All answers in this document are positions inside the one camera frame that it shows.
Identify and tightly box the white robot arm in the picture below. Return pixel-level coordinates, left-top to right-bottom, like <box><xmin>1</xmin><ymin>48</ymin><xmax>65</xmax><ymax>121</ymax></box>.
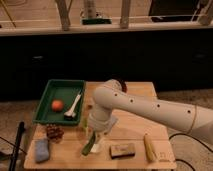
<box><xmin>88</xmin><ymin>79</ymin><xmax>213</xmax><ymax>145</ymax></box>

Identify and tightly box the green base object on shelf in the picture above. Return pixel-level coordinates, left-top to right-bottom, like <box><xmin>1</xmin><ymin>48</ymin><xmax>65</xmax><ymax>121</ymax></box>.
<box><xmin>82</xmin><ymin>18</ymin><xmax>112</xmax><ymax>25</ymax></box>

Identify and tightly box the black floor cable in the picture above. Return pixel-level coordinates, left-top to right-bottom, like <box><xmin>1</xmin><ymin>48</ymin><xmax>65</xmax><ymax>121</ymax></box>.
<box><xmin>168</xmin><ymin>132</ymin><xmax>213</xmax><ymax>171</ymax></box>

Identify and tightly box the brown grape bunch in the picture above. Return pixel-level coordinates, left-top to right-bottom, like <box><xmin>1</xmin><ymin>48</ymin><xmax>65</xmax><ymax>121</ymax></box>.
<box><xmin>46</xmin><ymin>125</ymin><xmax>64</xmax><ymax>140</ymax></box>

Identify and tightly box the brown sponge block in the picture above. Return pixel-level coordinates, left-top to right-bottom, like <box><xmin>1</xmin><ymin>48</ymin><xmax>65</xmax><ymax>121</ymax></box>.
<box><xmin>109</xmin><ymin>143</ymin><xmax>135</xmax><ymax>159</ymax></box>

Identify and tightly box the dark red bowl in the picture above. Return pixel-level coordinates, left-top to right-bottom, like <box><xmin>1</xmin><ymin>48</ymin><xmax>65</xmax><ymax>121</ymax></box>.
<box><xmin>121</xmin><ymin>81</ymin><xmax>127</xmax><ymax>93</ymax></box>

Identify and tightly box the yellow banana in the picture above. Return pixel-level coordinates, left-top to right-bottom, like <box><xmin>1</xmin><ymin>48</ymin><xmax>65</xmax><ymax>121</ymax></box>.
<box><xmin>144</xmin><ymin>134</ymin><xmax>157</xmax><ymax>162</ymax></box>

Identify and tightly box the white paper cup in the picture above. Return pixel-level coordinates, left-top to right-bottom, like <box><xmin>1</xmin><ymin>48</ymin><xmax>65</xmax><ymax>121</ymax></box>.
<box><xmin>91</xmin><ymin>144</ymin><xmax>103</xmax><ymax>154</ymax></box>

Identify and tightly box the green plastic tray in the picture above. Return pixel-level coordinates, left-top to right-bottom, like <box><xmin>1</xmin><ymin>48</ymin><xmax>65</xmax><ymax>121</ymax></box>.
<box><xmin>33</xmin><ymin>79</ymin><xmax>85</xmax><ymax>126</ymax></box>

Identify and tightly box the small green cup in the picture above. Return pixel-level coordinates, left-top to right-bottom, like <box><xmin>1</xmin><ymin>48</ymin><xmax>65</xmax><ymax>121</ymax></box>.
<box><xmin>81</xmin><ymin>118</ymin><xmax>88</xmax><ymax>131</ymax></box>

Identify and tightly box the black pole stand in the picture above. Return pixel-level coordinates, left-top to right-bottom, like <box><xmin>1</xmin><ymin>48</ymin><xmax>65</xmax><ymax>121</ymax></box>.
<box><xmin>9</xmin><ymin>122</ymin><xmax>25</xmax><ymax>171</ymax></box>

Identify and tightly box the blue folded towel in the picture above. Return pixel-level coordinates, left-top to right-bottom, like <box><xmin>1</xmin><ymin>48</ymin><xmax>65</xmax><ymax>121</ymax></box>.
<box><xmin>35</xmin><ymin>139</ymin><xmax>50</xmax><ymax>163</ymax></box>

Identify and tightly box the orange tomato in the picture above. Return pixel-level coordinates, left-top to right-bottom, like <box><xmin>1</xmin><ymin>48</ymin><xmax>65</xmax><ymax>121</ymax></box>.
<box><xmin>51</xmin><ymin>100</ymin><xmax>64</xmax><ymax>112</ymax></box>

